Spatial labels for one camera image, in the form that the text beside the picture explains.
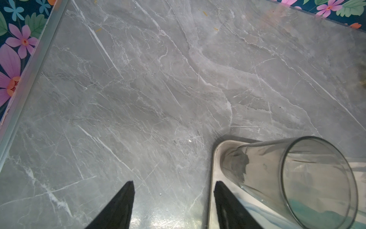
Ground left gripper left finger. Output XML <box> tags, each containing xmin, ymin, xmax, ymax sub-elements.
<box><xmin>85</xmin><ymin>181</ymin><xmax>135</xmax><ymax>229</ymax></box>

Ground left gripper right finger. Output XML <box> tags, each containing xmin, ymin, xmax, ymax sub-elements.
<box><xmin>213</xmin><ymin>181</ymin><xmax>262</xmax><ymax>229</ymax></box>

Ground beige plastic tray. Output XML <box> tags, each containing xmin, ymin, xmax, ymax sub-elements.
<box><xmin>207</xmin><ymin>136</ymin><xmax>366</xmax><ymax>229</ymax></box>

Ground teal dotted tumbler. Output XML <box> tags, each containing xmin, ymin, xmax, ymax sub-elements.
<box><xmin>288</xmin><ymin>198</ymin><xmax>366</xmax><ymax>229</ymax></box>

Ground grey smoky tumbler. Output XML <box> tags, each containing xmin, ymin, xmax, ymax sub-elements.
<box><xmin>220</xmin><ymin>136</ymin><xmax>358</xmax><ymax>229</ymax></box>

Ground light blue tumbler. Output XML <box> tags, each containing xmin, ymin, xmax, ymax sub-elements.
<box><xmin>238</xmin><ymin>198</ymin><xmax>300</xmax><ymax>229</ymax></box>

